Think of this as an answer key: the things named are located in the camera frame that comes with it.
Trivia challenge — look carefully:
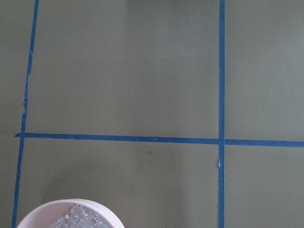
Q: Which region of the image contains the pink ribbed bowl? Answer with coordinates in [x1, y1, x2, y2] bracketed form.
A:
[17, 199, 124, 228]

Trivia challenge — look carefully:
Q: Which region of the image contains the clear ice cube pile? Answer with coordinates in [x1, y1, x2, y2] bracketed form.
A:
[50, 204, 112, 228]

